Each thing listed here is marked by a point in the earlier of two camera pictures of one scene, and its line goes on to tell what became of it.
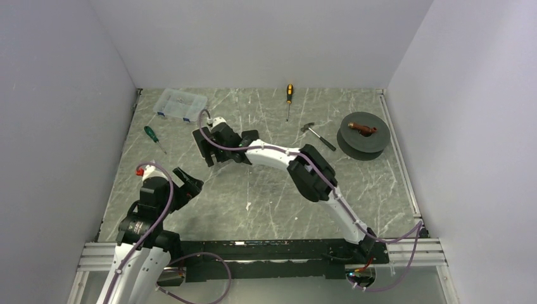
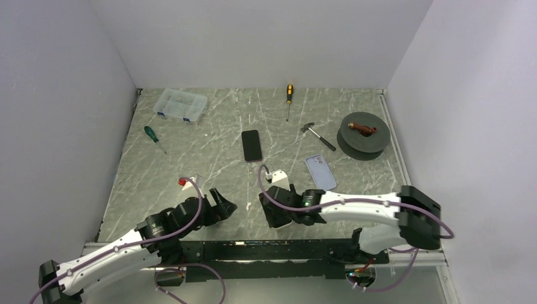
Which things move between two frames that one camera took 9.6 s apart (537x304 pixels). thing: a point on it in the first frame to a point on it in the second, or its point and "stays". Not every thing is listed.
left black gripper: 190,189 to 221,210
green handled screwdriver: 150,132 stays
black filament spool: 356,145 stays
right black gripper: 206,151 to 268,211
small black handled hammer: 307,126 stays
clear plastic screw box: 180,104 stays
